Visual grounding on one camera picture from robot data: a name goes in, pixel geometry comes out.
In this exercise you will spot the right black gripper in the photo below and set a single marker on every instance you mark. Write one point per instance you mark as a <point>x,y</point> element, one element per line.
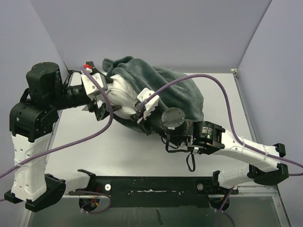
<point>144,122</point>

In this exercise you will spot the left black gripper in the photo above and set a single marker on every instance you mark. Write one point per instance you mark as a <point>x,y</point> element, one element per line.
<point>100,112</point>

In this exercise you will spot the white pillow insert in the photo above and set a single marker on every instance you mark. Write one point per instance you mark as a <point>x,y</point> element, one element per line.
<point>121,93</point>

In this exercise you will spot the zebra and grey pillowcase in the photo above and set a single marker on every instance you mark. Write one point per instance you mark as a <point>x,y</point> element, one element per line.
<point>184,95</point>

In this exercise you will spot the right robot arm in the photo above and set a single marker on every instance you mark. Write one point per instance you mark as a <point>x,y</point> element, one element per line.
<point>182,133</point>

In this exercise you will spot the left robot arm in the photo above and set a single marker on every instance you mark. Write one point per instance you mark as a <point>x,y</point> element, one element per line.
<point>31,123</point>

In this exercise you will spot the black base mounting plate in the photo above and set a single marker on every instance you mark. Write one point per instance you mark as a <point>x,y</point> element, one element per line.
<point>120,185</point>

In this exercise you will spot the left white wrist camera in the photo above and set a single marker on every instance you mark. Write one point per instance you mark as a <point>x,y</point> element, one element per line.
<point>89,85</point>

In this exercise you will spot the aluminium frame rail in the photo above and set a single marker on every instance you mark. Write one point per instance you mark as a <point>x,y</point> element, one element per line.
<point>241,190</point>

